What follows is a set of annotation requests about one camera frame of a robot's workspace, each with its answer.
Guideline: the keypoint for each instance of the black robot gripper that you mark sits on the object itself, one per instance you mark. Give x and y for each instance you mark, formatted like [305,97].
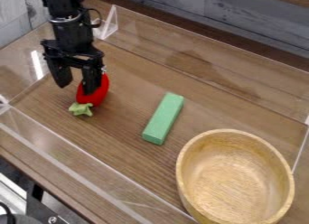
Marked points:
[71,50]

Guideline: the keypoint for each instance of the red plush strawberry toy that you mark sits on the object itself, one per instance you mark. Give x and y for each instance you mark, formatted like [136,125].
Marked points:
[84,102]

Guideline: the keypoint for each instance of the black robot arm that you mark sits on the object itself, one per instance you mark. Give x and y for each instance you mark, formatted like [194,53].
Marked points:
[67,9]

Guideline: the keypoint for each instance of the green rectangular block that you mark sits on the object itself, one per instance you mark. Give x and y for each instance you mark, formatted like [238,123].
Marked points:
[163,118]

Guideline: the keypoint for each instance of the round wooden bowl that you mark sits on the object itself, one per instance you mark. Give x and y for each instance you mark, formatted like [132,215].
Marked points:
[234,179]

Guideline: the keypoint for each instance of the clear acrylic corner bracket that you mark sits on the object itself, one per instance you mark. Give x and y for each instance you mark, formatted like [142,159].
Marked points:
[106,27]

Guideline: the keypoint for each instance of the clear acrylic enclosure wall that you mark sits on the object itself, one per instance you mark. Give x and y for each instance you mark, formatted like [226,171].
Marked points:
[91,160]

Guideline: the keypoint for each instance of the black metal table frame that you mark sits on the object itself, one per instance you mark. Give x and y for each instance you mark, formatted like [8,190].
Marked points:
[45,208]

